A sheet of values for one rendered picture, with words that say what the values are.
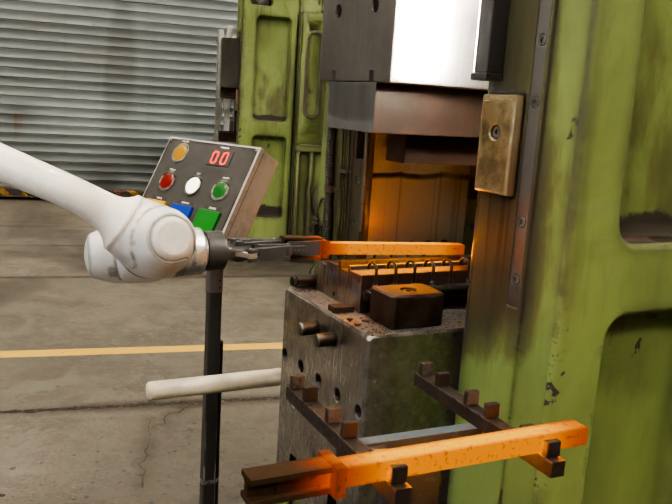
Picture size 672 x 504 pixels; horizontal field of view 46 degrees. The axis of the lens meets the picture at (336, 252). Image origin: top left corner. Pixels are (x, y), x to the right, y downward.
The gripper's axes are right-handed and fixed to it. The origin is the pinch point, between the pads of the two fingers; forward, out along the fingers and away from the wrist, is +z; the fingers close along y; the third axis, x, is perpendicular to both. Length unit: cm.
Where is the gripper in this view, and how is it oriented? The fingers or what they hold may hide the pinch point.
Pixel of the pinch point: (302, 247)
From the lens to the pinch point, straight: 156.0
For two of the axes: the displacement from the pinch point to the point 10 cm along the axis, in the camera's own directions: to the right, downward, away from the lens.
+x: 0.6, -9.8, -2.0
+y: 4.5, 2.0, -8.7
